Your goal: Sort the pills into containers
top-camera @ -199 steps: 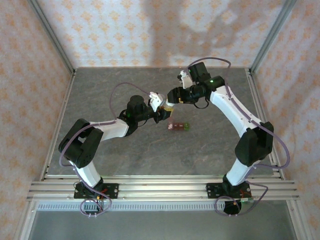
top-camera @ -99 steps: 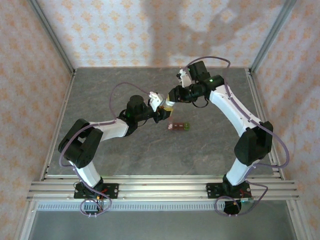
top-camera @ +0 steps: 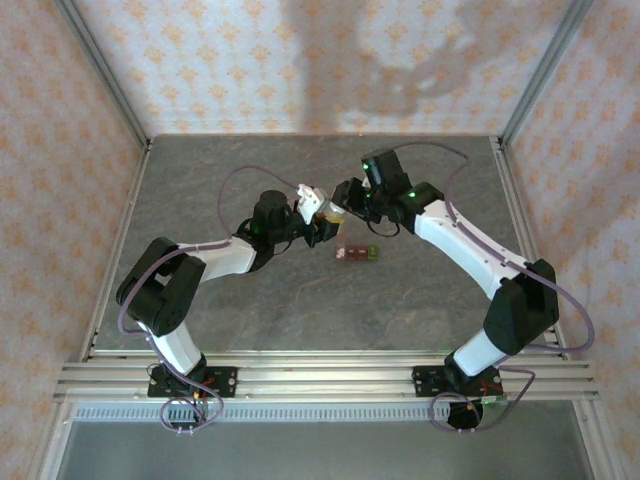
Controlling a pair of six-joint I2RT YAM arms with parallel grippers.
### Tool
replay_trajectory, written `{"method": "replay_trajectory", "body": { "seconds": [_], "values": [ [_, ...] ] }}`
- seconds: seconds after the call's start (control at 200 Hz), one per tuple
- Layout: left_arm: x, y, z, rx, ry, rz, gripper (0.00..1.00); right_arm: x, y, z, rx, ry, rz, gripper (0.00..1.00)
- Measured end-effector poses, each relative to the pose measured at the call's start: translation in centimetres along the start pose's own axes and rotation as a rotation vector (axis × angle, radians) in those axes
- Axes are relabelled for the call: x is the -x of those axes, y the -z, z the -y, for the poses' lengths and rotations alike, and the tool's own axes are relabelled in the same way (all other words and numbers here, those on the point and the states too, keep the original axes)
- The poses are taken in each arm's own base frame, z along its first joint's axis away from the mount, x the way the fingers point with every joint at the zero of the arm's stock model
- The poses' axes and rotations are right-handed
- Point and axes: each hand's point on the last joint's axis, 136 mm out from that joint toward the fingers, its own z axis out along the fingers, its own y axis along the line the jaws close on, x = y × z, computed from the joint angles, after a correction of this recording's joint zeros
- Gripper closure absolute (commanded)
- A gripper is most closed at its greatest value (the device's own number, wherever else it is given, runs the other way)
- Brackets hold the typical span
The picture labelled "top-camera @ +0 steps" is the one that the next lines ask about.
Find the grey metal sheet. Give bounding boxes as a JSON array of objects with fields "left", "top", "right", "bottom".
[{"left": 49, "top": 420, "right": 601, "bottom": 480}]

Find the aluminium frame post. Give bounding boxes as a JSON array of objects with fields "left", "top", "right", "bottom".
[
  {"left": 53, "top": 0, "right": 152, "bottom": 151},
  {"left": 499, "top": 0, "right": 596, "bottom": 147}
]

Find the slotted grey cable duct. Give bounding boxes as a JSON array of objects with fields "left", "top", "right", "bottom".
[{"left": 73, "top": 403, "right": 577, "bottom": 424}]

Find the wide slotted aluminium beam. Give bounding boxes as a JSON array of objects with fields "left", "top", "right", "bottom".
[{"left": 53, "top": 349, "right": 600, "bottom": 402}]

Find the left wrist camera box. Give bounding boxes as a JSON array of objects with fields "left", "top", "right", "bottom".
[{"left": 294, "top": 183, "right": 332, "bottom": 225}]

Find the aluminium side rail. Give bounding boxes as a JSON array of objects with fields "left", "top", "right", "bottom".
[
  {"left": 491, "top": 135, "right": 571, "bottom": 361},
  {"left": 79, "top": 139, "right": 152, "bottom": 362}
]

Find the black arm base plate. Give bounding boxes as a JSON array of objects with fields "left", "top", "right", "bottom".
[
  {"left": 412, "top": 364, "right": 503, "bottom": 399},
  {"left": 147, "top": 366, "right": 239, "bottom": 400}
]

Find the thin black cable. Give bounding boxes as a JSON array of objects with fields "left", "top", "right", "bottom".
[{"left": 367, "top": 219, "right": 402, "bottom": 239}]

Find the purple camera cable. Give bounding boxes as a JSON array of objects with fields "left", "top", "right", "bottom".
[
  {"left": 392, "top": 141, "right": 596, "bottom": 435},
  {"left": 117, "top": 166, "right": 304, "bottom": 436}
]

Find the brown block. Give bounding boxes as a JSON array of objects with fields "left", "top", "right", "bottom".
[{"left": 333, "top": 242, "right": 382, "bottom": 262}]

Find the aluminium frame bar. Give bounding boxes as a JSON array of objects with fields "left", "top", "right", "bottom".
[
  {"left": 37, "top": 399, "right": 76, "bottom": 480},
  {"left": 574, "top": 399, "right": 624, "bottom": 480}
]

